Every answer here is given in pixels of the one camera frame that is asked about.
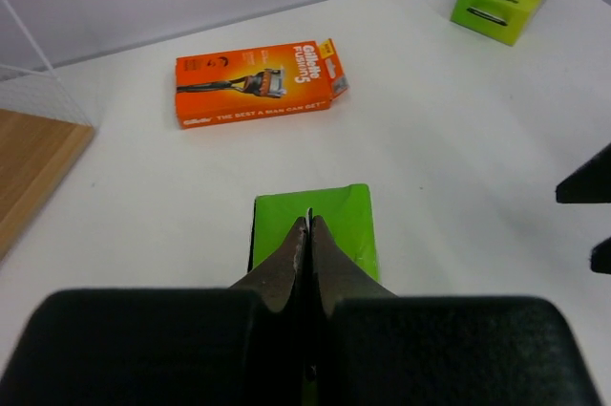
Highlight bottom wooden shelf board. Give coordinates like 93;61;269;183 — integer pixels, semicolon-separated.
1;109;95;257

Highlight orange razor box far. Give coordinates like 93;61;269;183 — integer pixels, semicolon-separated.
175;39;348;129

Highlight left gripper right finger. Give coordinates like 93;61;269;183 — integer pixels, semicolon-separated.
309;216;600;405

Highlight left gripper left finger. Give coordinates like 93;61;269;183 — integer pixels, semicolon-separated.
1;218;308;405

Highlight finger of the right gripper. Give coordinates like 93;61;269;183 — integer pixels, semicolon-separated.
556;145;611;204
590;238;611;275

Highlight white wire shelf rack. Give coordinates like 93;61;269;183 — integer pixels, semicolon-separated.
1;0;103;129

